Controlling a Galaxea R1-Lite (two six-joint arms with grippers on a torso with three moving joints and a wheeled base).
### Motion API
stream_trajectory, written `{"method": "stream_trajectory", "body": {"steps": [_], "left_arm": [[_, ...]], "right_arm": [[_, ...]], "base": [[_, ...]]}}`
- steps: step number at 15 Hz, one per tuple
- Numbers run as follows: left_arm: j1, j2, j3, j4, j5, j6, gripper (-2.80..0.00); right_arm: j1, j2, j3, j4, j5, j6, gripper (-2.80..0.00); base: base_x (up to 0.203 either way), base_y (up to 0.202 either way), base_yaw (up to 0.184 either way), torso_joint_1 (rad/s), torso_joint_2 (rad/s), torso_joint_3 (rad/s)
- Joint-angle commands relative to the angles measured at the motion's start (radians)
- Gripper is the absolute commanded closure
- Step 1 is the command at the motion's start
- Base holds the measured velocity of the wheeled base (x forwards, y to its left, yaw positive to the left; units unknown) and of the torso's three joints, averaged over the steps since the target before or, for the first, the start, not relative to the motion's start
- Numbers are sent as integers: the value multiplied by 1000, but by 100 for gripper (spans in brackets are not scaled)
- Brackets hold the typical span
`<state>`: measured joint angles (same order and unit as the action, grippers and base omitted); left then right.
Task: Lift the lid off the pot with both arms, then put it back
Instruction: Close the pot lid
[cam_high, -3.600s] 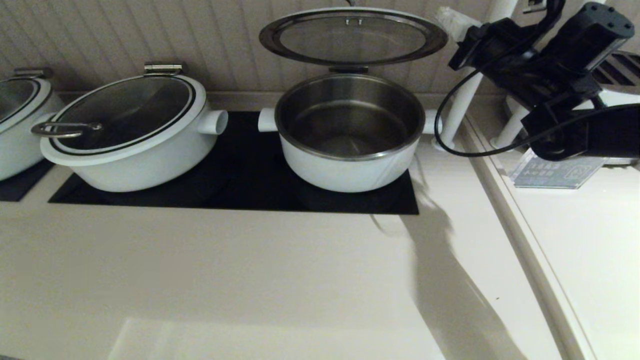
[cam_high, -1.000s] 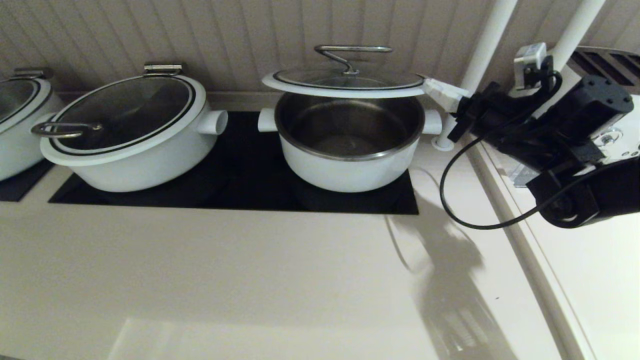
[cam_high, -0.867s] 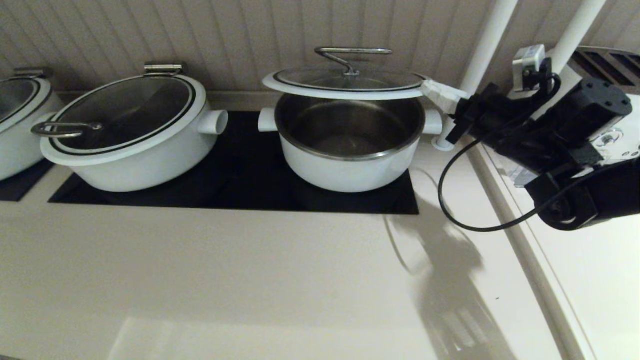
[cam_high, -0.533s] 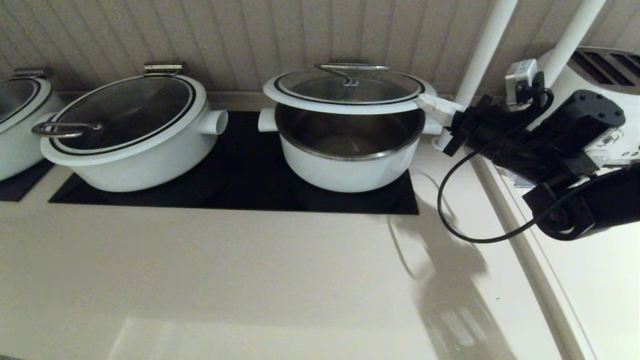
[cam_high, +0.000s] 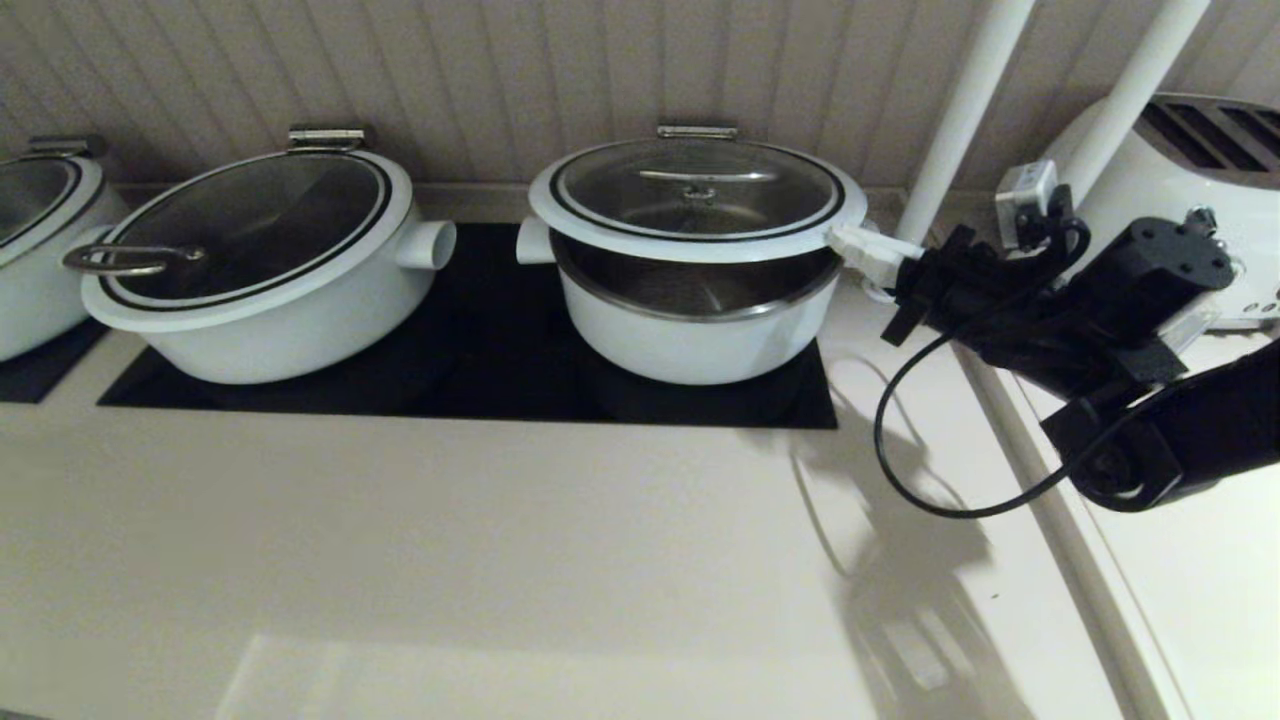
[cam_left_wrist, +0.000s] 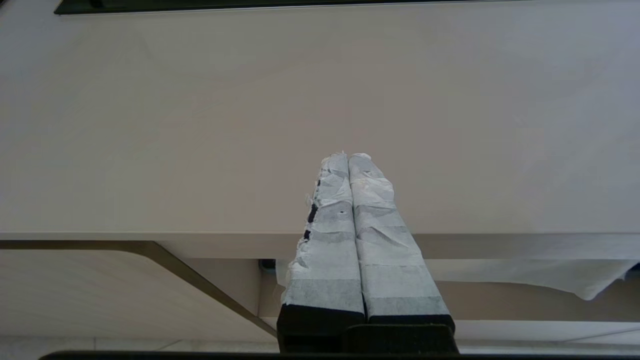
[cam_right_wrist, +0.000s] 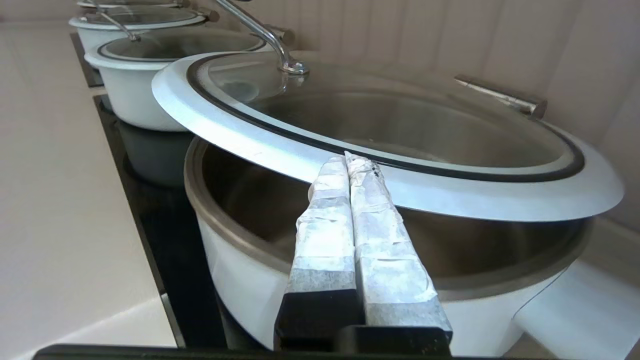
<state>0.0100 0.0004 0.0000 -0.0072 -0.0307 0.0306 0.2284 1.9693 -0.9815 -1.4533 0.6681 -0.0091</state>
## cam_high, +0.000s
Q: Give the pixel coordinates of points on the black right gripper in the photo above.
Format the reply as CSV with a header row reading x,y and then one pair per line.
x,y
970,300

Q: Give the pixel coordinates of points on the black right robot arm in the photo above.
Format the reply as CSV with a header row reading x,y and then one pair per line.
x,y
1190,430

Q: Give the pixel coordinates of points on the white pot steel interior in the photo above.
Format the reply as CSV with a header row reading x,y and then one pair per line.
x,y
40,310
290,340
690,345

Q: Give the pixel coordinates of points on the white support pole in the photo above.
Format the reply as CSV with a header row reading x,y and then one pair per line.
x,y
960,120
1130,100

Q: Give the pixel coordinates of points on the white retro toaster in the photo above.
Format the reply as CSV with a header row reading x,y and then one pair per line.
x,y
1150,180

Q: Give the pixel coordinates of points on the large black induction cooktop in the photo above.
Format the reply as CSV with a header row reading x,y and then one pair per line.
x,y
480,330

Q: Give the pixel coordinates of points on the small black induction cooktop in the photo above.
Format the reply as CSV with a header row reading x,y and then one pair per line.
x,y
40,375

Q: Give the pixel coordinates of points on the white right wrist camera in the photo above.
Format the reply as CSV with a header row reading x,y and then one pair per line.
x,y
1025,200

